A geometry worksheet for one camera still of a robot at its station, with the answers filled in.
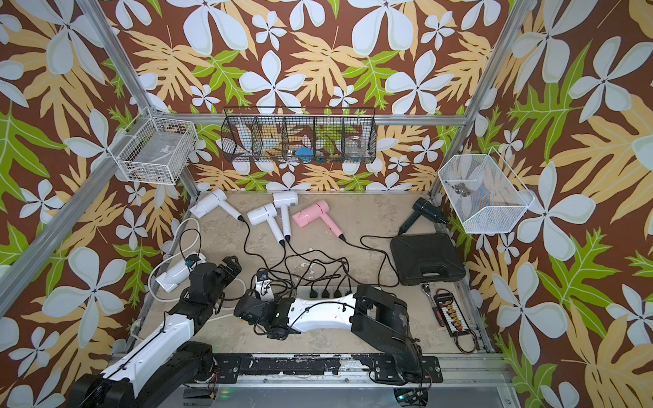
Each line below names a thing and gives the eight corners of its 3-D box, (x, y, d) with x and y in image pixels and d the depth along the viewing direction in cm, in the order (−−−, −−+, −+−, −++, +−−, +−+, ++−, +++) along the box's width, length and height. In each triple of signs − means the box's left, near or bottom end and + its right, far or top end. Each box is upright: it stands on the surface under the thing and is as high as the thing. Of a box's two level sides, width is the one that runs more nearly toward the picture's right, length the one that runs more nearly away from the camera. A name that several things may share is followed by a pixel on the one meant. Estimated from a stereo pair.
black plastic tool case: (398, 285, 93) (402, 278, 88) (390, 241, 105) (393, 233, 100) (460, 285, 93) (467, 278, 88) (445, 241, 105) (450, 233, 100)
